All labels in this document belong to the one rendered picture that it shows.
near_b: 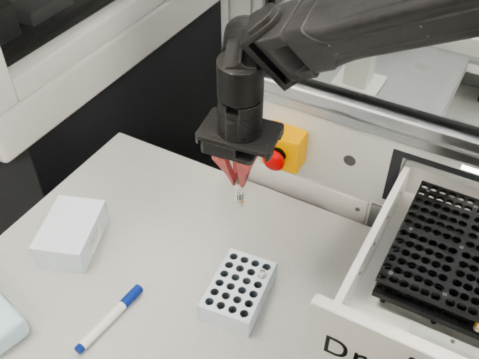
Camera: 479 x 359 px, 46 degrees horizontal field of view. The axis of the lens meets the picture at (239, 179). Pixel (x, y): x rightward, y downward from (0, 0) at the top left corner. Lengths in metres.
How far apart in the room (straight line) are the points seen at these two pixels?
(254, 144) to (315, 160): 0.33
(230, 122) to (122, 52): 0.67
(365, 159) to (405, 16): 0.51
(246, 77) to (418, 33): 0.22
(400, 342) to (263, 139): 0.29
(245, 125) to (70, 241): 0.41
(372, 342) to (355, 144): 0.37
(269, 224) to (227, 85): 0.43
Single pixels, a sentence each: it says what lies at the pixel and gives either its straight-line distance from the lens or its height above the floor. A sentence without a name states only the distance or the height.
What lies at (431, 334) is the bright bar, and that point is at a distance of 0.84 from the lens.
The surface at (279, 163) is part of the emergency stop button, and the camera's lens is 0.98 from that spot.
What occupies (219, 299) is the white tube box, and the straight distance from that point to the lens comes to 0.89.
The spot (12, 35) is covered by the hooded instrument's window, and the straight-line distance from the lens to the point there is 1.12.
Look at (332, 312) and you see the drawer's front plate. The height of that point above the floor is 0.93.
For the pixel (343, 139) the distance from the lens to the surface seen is 0.98.
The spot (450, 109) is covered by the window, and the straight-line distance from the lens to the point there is 0.91.
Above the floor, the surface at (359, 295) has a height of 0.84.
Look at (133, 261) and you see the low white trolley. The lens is 1.00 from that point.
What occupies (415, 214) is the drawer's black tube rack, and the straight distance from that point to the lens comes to 0.90.
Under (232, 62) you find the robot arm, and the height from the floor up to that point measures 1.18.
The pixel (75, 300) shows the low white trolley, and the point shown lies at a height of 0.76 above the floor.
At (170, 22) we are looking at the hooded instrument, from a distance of 1.47.
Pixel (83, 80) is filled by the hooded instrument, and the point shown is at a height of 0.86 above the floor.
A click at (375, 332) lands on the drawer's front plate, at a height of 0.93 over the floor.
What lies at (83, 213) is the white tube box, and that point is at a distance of 1.02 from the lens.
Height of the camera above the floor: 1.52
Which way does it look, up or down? 43 degrees down
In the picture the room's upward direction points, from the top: straight up
